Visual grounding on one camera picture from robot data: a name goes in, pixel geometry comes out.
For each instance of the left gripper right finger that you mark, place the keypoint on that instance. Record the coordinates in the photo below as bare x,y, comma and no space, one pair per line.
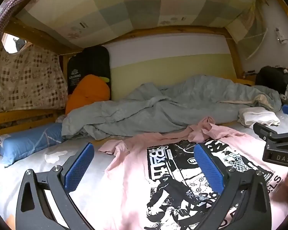
254,208

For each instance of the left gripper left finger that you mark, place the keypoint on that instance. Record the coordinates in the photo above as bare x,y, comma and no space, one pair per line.
33,208

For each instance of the pink printed t-shirt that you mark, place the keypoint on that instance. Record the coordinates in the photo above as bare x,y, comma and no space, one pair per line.
154,181

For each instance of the folded white garment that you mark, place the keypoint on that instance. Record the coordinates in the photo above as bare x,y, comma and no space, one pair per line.
249,116

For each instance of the black backpack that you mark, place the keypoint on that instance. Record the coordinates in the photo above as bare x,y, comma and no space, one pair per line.
272,77

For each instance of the blue pillow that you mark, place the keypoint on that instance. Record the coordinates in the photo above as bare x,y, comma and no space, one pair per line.
19,145

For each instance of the grey-green duvet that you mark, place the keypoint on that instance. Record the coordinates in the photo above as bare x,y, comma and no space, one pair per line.
163,109

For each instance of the orange plush pillow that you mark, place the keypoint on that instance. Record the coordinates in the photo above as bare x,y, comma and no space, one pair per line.
89,90

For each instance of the checkered canopy cloth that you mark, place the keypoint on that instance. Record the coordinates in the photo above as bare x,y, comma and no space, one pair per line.
84,23

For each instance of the white wall power socket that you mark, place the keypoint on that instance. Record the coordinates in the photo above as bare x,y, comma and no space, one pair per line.
280,36

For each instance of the green white wall pad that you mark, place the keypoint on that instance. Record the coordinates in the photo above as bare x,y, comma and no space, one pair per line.
167,59

